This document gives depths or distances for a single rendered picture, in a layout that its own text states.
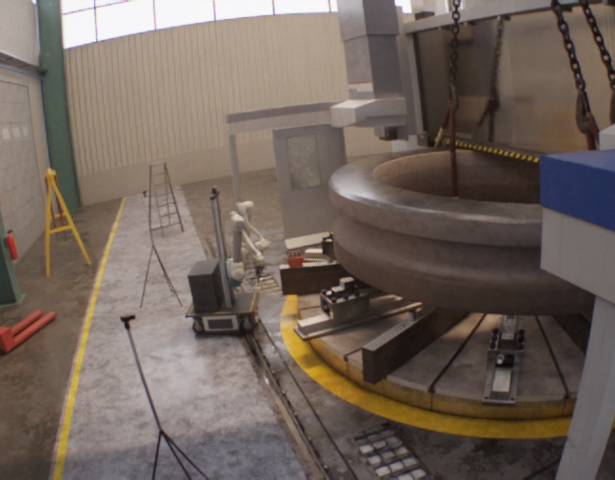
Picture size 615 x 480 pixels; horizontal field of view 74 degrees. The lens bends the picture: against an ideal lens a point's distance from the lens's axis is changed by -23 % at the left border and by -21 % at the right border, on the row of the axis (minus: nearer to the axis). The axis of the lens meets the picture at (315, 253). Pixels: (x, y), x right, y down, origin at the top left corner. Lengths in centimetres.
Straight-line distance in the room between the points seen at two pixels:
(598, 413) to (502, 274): 310
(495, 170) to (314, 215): 361
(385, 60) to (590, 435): 770
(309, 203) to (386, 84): 282
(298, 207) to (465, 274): 546
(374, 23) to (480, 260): 522
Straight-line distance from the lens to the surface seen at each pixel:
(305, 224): 974
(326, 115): 944
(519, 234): 439
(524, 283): 463
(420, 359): 502
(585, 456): 184
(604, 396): 168
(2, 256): 1001
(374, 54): 864
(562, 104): 691
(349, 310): 558
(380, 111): 853
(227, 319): 647
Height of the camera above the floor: 291
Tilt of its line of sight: 18 degrees down
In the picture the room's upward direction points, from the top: 6 degrees counter-clockwise
